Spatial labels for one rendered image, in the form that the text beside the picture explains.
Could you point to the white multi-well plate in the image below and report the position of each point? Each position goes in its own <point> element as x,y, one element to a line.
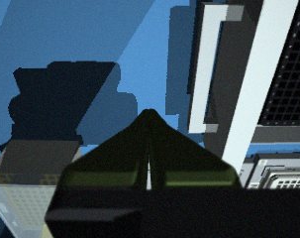
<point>281,178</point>

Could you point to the grey rectangular plate holder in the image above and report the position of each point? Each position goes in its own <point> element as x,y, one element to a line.
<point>265,162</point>

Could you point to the blue bench mat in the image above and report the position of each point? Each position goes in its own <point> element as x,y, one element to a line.
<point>83,70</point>

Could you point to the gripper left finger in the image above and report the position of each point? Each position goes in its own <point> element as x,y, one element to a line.
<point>122,160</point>

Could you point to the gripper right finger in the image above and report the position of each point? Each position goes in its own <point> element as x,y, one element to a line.
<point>177,162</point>

